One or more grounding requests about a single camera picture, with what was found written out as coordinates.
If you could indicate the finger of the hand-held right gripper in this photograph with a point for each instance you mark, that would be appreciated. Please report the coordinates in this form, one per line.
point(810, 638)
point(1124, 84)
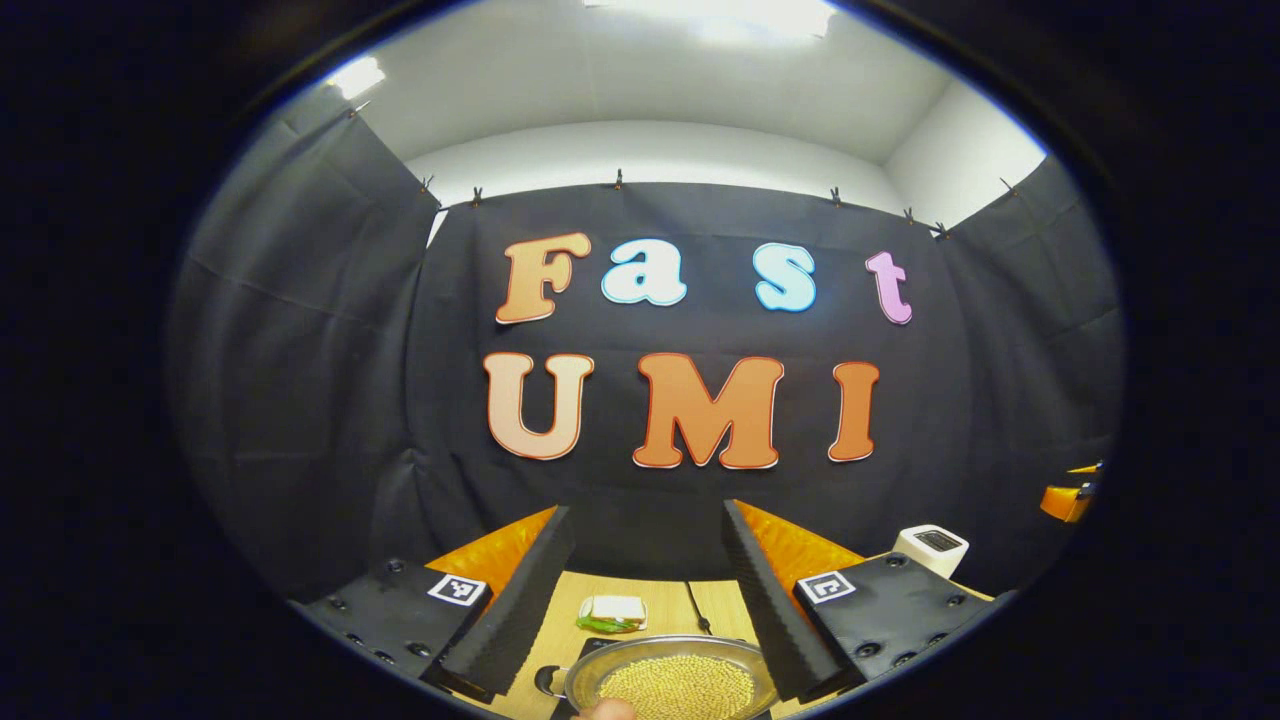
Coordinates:
point(1068, 498)

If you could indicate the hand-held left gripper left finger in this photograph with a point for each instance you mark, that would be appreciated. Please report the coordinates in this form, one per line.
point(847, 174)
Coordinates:
point(525, 600)

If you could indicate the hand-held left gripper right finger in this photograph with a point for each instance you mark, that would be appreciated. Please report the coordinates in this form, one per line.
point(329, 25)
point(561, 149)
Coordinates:
point(770, 600)

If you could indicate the black induction cooktop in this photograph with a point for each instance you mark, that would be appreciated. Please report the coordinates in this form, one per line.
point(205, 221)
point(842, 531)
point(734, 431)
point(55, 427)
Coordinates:
point(590, 643)

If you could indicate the pile of yellow soybeans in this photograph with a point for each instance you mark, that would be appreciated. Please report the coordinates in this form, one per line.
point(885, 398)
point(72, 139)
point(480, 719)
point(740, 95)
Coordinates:
point(680, 690)

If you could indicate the sandwich on white plate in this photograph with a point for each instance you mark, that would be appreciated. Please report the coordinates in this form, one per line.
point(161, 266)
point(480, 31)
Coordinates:
point(612, 610)

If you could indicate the black backdrop cloth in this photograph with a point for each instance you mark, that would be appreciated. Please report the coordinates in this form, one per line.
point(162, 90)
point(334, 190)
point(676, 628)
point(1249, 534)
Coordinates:
point(700, 520)

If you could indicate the row of backdrop clips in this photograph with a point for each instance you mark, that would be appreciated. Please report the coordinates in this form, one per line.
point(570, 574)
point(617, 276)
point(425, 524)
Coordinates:
point(619, 179)

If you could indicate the ceiling light panel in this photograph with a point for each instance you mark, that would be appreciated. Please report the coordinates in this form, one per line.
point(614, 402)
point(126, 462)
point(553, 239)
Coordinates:
point(355, 77)

